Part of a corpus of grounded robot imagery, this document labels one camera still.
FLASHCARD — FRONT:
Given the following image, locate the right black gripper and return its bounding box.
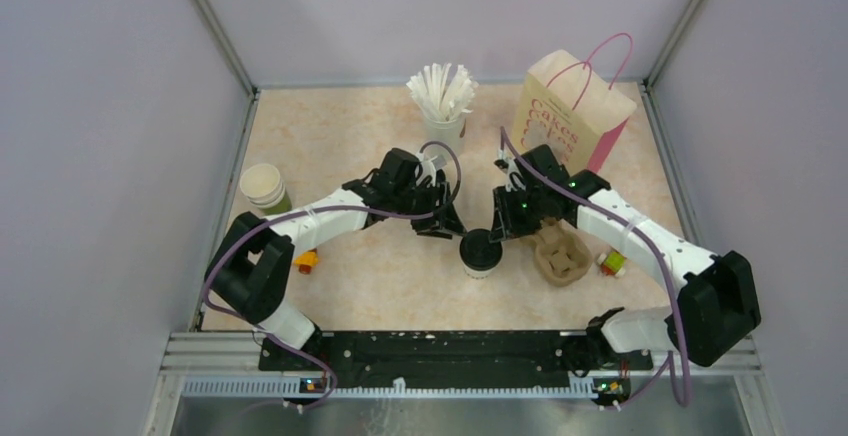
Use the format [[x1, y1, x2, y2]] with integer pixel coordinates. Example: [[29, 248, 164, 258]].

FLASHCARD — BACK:
[[490, 183, 548, 242]]

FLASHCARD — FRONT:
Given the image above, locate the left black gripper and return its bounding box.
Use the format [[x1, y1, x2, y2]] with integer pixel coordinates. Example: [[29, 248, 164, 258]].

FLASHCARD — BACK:
[[393, 181, 467, 240]]

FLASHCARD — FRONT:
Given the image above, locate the black cup lid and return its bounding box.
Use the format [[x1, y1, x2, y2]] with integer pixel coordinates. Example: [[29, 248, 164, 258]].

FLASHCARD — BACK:
[[459, 228, 503, 272]]

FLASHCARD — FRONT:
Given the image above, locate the white paper cup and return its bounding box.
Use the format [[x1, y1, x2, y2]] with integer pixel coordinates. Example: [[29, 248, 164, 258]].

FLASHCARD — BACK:
[[463, 265, 494, 280]]

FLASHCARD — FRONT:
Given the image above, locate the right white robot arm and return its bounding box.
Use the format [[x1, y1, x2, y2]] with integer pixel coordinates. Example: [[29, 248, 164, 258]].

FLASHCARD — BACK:
[[491, 145, 762, 368]]

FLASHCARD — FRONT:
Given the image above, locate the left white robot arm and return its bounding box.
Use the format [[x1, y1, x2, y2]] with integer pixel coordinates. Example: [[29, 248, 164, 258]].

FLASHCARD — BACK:
[[203, 147, 465, 370]]

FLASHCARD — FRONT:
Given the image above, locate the brown pulp cup carrier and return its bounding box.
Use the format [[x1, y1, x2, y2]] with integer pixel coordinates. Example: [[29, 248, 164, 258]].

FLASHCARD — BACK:
[[529, 219, 595, 287]]

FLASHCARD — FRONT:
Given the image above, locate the white cup holding straws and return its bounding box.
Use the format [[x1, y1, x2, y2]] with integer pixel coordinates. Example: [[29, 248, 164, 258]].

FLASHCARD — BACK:
[[424, 115, 466, 156]]

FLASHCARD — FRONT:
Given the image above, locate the green red toy block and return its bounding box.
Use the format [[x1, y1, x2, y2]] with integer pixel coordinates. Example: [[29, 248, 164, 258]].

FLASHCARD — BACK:
[[596, 250, 627, 278]]

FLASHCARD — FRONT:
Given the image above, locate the bundle of white straws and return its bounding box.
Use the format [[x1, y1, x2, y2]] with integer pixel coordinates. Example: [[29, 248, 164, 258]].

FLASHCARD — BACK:
[[406, 63, 479, 123]]

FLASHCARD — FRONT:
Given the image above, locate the orange toy car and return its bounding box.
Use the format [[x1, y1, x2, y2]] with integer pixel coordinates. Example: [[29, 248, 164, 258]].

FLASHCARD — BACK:
[[292, 249, 320, 275]]

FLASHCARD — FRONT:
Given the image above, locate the cream pink paper bag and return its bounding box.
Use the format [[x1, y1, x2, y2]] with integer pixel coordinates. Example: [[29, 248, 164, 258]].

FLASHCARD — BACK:
[[508, 32, 637, 174]]

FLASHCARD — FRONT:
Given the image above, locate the stack of paper cups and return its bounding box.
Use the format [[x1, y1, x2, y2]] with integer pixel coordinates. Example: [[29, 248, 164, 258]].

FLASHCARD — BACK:
[[239, 163, 293, 215]]

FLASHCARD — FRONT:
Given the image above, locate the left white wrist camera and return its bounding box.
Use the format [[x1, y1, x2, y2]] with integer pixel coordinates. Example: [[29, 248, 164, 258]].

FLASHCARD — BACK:
[[415, 152, 446, 187]]

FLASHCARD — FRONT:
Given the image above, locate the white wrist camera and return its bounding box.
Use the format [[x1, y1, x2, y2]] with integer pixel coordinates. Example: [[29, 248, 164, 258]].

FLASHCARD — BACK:
[[415, 152, 446, 187], [494, 157, 526, 192]]

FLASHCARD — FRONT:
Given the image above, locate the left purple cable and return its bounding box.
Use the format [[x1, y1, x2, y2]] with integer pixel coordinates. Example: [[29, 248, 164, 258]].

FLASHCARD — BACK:
[[199, 140, 463, 414]]

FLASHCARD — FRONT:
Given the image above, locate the purple cable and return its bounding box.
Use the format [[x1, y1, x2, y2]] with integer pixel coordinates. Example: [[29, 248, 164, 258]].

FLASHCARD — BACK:
[[199, 140, 463, 414], [498, 126, 696, 409]]

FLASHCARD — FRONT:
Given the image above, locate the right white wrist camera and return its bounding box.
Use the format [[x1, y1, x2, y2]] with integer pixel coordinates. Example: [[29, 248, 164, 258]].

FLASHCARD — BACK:
[[494, 157, 526, 192]]

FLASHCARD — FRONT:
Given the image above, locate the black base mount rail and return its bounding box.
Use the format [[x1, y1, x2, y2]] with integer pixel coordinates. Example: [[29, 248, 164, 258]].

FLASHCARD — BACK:
[[258, 330, 653, 389]]

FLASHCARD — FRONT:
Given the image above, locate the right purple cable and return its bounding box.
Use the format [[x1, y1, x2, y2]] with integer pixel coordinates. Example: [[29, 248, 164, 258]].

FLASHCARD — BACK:
[[498, 126, 696, 409]]

